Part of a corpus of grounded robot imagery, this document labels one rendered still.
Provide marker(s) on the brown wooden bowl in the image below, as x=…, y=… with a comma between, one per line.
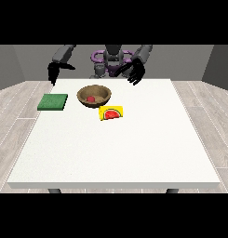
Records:
x=94, y=96

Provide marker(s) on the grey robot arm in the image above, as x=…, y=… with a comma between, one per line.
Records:
x=63, y=54
x=142, y=53

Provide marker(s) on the grey robot trunk purple rings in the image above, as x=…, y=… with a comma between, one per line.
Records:
x=111, y=63

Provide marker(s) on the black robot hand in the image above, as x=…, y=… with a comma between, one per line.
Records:
x=53, y=70
x=136, y=70

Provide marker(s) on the green square pad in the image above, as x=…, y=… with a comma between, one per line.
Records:
x=52, y=102

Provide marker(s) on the yellow cup with melon print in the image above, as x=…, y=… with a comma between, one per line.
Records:
x=111, y=112

